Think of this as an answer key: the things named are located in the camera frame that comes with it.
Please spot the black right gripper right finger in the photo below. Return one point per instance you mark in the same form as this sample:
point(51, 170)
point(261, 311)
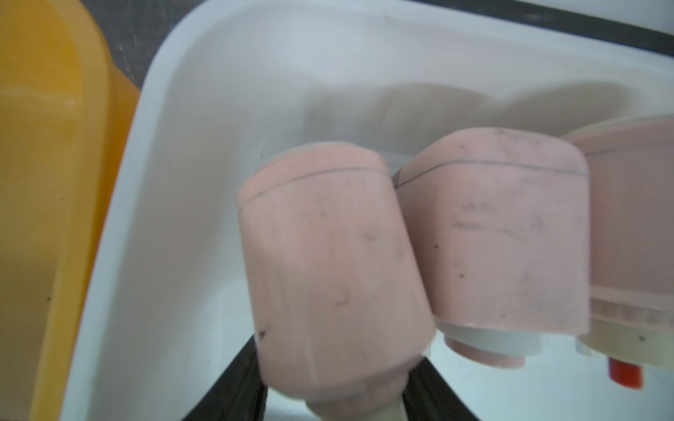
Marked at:
point(428, 397)

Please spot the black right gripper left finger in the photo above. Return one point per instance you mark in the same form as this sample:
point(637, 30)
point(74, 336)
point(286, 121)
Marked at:
point(239, 393)

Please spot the white plastic storage tray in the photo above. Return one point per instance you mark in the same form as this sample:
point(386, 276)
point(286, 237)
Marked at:
point(236, 82)

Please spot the yellow plastic storage tray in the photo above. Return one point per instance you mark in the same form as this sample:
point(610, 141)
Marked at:
point(66, 111)

